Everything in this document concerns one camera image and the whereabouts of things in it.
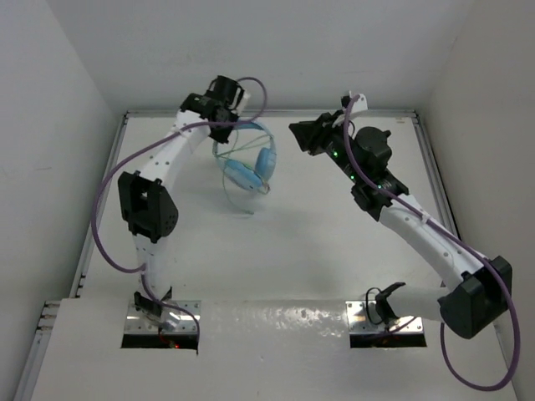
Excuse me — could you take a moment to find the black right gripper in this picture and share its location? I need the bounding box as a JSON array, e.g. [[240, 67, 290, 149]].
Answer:
[[291, 109, 363, 184]]

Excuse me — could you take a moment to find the green headphone cable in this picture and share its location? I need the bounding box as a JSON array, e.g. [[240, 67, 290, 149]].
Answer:
[[213, 120, 273, 217]]

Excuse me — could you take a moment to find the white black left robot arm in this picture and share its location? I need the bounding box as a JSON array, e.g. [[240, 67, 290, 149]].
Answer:
[[118, 75, 249, 328]]

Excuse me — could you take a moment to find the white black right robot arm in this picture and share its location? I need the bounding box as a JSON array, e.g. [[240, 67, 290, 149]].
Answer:
[[289, 112, 512, 339]]

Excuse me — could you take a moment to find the white front cover board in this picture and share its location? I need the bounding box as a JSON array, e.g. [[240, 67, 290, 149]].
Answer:
[[33, 298, 515, 400]]

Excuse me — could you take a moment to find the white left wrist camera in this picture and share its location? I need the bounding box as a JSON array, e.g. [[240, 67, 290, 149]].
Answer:
[[233, 86, 251, 115]]

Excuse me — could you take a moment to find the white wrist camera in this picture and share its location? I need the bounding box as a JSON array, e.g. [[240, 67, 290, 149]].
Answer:
[[341, 91, 369, 120], [233, 86, 251, 115]]

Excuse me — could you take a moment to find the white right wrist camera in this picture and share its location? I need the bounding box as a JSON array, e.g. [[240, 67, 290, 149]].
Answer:
[[341, 91, 369, 120]]

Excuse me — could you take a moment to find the thin black wire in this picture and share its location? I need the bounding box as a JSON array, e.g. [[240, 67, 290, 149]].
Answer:
[[364, 286, 385, 325]]

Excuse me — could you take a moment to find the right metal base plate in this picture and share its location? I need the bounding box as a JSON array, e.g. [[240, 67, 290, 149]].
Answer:
[[345, 299, 424, 335]]

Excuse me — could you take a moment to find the metal base plate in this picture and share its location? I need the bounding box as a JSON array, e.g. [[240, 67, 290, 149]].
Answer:
[[345, 299, 424, 335], [124, 301, 201, 335]]

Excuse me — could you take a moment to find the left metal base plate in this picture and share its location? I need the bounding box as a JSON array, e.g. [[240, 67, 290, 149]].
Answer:
[[124, 301, 201, 335]]

